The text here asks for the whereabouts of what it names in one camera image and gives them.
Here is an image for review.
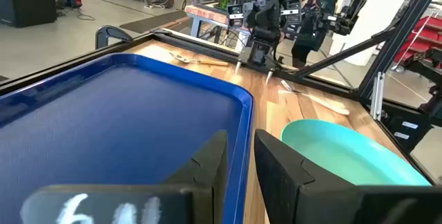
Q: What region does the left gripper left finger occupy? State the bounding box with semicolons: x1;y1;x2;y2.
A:
164;129;229;224

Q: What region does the person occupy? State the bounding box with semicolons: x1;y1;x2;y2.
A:
291;0;341;69

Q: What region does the black plate with white labels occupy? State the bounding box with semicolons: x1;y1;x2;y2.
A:
388;112;433;153

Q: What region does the dark floor mat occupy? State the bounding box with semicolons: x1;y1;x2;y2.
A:
119;9;190;34

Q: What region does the silver frame bracket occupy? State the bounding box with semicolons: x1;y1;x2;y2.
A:
369;71;385;121

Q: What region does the thin floor cable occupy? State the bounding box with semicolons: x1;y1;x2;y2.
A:
76;8;96;21

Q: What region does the black table clamp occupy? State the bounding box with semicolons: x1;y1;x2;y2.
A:
95;25;134;50

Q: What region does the black machine stand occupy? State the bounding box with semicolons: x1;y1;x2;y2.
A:
403;47;442;118

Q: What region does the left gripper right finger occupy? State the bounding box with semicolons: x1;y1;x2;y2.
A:
254;129;360;224

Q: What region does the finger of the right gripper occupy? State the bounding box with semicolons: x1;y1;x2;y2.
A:
243;2;263;42
262;0;282;42

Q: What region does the wood topped workbench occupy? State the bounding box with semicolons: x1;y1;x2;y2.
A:
184;1;250;50

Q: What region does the teal plate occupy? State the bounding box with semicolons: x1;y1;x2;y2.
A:
280;119;432;187

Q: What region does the wooden handled metal spoon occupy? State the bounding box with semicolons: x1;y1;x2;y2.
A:
169;51;230;68

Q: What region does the blue plastic tray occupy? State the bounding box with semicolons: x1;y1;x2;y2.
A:
0;53;256;224

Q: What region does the red storage rack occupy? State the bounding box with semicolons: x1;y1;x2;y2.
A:
393;15;442;69

